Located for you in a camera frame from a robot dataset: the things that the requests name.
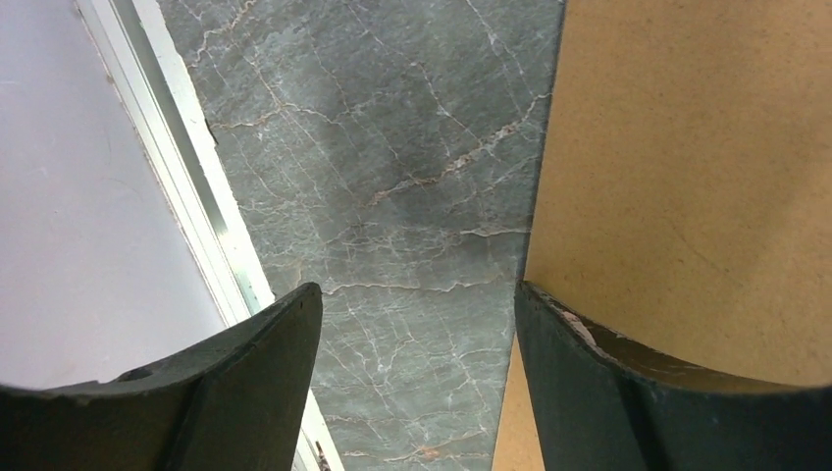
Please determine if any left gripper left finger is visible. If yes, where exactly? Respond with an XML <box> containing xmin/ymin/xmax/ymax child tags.
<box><xmin>1</xmin><ymin>283</ymin><xmax>323</xmax><ymax>470</ymax></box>

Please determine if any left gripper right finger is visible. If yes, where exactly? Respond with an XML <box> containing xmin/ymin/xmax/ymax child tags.
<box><xmin>514</xmin><ymin>282</ymin><xmax>831</xmax><ymax>470</ymax></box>

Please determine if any wooden backing board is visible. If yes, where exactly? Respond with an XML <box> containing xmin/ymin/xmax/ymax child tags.
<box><xmin>494</xmin><ymin>1</ymin><xmax>831</xmax><ymax>470</ymax></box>

